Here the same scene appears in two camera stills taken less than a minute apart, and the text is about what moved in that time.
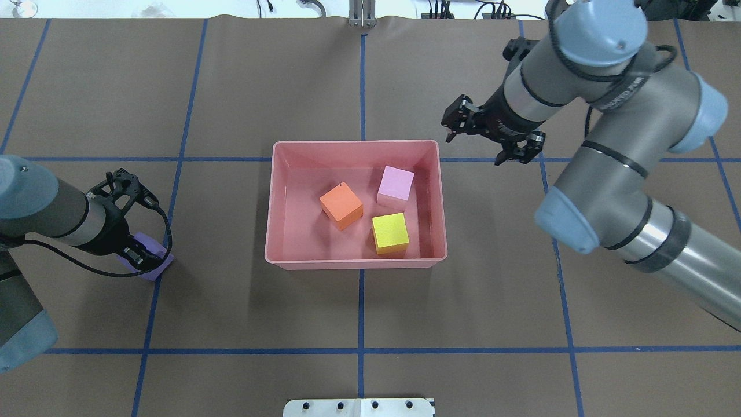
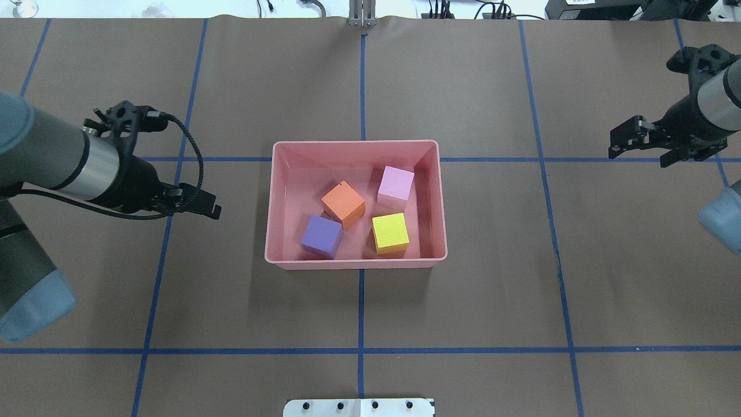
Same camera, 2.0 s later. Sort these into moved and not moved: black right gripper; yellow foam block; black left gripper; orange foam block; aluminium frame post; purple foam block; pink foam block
Moved: purple foam block; black right gripper; black left gripper
Not moved: pink foam block; yellow foam block; aluminium frame post; orange foam block
